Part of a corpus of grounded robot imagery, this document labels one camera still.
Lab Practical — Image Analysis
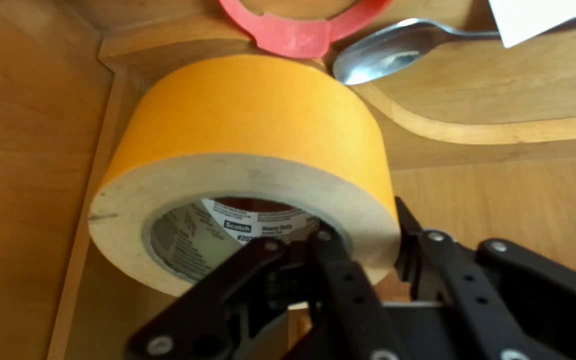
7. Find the white paper sheet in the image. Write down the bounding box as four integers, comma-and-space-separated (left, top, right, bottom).
487, 0, 576, 47

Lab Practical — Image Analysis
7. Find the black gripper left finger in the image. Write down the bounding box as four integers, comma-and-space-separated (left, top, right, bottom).
124, 230, 402, 360

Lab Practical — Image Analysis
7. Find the metal spoon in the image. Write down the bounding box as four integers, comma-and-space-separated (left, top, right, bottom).
331, 17, 500, 85

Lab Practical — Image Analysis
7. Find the wooden roll-top desk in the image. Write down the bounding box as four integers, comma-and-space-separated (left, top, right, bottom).
0, 0, 576, 360

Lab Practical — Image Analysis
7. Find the orange masking tape roll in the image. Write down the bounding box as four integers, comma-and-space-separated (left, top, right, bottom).
87, 56, 400, 295

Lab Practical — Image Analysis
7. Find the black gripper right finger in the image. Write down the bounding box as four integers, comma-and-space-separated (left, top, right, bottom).
393, 203, 576, 360

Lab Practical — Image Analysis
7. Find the red plastic ring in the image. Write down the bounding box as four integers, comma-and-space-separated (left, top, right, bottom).
217, 0, 393, 60

